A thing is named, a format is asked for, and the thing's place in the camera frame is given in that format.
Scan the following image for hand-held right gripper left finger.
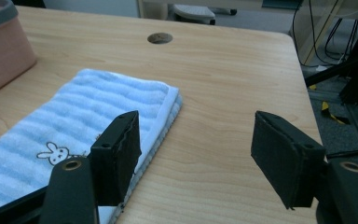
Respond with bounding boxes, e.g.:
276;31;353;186
88;110;143;207

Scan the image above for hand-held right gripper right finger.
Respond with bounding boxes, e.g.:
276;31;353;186
250;110;326;210

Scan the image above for light blue striped towel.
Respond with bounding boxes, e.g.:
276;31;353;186
0;68;184;224

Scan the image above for black metal stand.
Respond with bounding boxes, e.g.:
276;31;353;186
304;6;358;105

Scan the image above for pink storage box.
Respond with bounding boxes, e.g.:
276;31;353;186
0;0;38;102

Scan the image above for white footrest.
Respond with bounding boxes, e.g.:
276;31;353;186
172;3;216;26

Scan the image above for black cables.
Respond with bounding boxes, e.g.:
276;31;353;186
292;0;358;68

